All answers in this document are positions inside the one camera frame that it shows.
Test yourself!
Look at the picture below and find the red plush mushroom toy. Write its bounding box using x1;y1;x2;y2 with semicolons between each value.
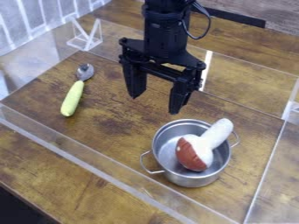
174;117;235;172

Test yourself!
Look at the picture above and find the spoon with yellow-green handle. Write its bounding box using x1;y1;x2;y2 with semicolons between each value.
60;64;95;117

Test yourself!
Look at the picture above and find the clear acrylic front barrier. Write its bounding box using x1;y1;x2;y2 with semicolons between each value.
0;103;238;224

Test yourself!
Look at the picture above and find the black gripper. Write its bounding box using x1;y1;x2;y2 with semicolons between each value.
119;38;207;115

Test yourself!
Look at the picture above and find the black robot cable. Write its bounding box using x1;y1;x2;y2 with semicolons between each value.
181;0;213;41

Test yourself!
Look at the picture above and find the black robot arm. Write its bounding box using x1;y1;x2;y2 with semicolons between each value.
119;0;206;115

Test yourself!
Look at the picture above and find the black bar at table back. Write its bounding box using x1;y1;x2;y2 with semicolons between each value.
191;6;267;28

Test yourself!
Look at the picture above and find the silver pot with handles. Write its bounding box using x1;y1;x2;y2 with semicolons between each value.
141;119;239;187

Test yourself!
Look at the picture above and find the clear acrylic triangular bracket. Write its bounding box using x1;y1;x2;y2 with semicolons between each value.
67;19;103;52

